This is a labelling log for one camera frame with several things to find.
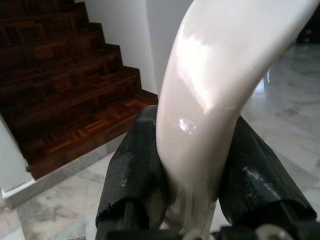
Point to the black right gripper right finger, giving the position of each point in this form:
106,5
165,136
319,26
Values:
255,180

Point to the dark wooden staircase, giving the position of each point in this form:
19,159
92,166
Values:
62,87

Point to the white plastic dustpan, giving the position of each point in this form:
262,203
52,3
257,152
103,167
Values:
200,100

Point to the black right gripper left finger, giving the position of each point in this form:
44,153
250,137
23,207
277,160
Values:
132,175

